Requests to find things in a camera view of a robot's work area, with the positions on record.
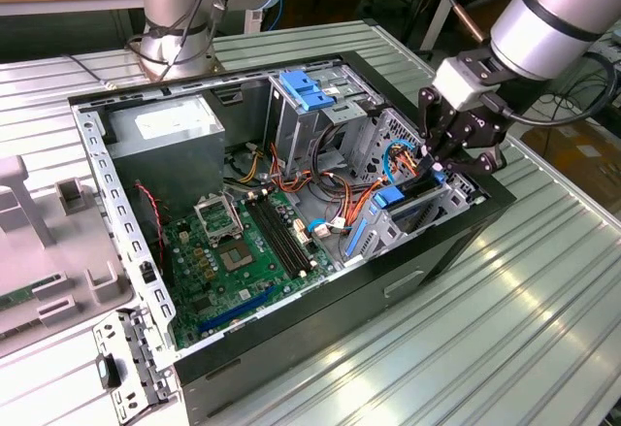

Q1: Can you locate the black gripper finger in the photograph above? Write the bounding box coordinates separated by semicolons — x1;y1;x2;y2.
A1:
434;147;509;179
416;85;456;171

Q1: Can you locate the red yellow power wire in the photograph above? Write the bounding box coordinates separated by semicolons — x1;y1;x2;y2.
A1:
387;146;436;180

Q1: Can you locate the hard disk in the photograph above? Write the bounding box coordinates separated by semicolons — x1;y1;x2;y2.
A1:
343;169;446;261

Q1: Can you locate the metal disk bay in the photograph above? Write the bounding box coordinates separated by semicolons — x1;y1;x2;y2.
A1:
339;107;488;268

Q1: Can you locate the black tripod stand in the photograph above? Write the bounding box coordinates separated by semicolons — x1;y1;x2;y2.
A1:
400;0;450;63

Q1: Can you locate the flat cardboard box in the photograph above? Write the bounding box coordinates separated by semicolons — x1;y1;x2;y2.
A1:
521;119;621;214

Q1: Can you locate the blue plastic drive latch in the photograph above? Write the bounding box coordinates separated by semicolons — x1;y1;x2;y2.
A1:
279;71;337;113

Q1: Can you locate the metal optical drive cage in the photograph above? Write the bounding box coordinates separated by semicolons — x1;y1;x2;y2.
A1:
264;63;385;180

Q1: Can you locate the black RAM slot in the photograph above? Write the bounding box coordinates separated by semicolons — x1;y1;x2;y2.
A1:
245;193;303;280
255;190;314;275

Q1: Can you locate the white power adapter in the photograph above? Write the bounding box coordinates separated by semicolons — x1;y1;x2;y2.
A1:
244;8;264;35

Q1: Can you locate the black PC case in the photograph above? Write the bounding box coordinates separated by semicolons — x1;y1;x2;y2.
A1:
67;18;517;421

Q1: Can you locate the CPU socket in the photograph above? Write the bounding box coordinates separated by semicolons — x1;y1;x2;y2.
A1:
214;238;259;276

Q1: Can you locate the metal socket cover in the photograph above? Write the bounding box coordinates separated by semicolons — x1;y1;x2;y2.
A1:
192;191;245;245

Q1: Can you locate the grey power supply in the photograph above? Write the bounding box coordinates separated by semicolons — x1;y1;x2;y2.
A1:
103;94;228;213

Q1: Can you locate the green motherboard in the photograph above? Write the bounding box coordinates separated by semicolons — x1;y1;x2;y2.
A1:
162;186;343;349

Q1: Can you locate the blue expansion slot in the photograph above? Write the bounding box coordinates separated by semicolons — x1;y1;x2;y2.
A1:
197;283;278;338

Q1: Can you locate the grey parts rack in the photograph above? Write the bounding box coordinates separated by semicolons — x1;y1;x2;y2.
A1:
0;153;143;355

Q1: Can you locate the black teal release latch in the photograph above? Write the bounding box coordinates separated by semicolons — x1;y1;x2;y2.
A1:
94;352;122;389

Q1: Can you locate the green RAM stick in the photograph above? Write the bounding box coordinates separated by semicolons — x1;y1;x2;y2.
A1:
0;274;68;312

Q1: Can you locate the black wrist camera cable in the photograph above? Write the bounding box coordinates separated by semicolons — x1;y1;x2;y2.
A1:
479;50;613;129

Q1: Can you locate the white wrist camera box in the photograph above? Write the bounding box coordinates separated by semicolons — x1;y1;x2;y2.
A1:
433;55;502;113

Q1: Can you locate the blue data wire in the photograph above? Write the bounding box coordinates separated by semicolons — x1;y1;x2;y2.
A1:
381;139;421;185

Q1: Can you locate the orange red wire bundle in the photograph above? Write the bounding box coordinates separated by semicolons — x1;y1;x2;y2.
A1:
268;142;389;234

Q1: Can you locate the blue white small wire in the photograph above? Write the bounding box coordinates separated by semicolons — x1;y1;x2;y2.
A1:
307;218;351;241

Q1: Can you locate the yellow black wire bundle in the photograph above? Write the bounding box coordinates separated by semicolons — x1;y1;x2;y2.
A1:
226;142;266;186

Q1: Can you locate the black dangling arm cable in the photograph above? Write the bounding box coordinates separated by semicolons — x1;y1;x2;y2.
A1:
62;0;233;91

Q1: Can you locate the red black fan wire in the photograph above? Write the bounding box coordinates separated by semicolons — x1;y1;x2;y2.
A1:
133;180;167;246

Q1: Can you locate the metal slot cover bracket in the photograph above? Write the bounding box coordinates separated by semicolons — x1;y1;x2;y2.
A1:
91;308;183;421

